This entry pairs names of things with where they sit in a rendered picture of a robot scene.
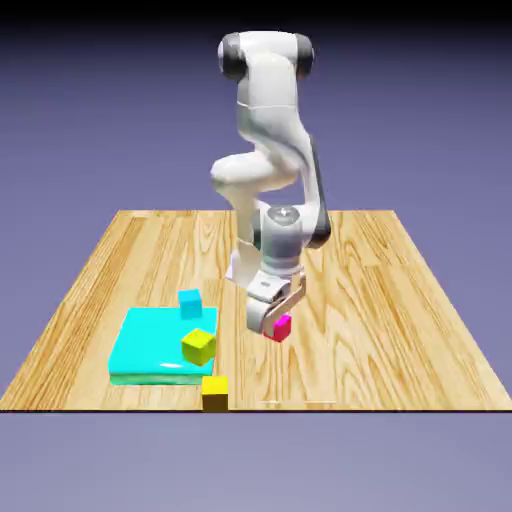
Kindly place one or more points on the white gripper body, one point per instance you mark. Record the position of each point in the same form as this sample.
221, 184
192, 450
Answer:
259, 314

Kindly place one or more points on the small magenta cube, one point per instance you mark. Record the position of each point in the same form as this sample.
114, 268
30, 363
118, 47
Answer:
280, 328

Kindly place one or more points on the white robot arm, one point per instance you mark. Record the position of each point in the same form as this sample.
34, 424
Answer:
267, 120

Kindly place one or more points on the small yellow-green cube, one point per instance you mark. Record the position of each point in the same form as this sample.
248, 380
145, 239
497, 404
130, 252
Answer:
198, 346

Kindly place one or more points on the small cyan cube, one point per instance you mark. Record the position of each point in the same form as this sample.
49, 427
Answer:
189, 303

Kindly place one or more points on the small yellow cube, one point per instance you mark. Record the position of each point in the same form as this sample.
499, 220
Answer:
215, 393

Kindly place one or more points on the large cyan box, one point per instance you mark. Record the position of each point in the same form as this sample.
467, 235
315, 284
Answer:
156, 346

